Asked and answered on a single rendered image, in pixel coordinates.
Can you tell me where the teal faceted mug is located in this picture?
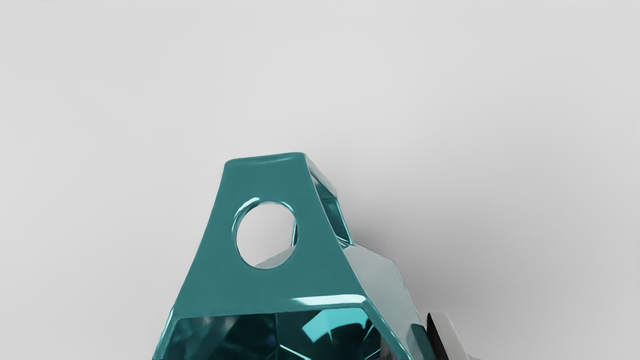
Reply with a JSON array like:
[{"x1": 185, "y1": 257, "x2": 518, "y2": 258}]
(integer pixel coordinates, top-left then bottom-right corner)
[{"x1": 151, "y1": 152, "x2": 430, "y2": 360}]

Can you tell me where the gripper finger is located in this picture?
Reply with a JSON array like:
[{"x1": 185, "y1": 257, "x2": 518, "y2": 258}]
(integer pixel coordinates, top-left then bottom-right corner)
[{"x1": 425, "y1": 312, "x2": 482, "y2": 360}]

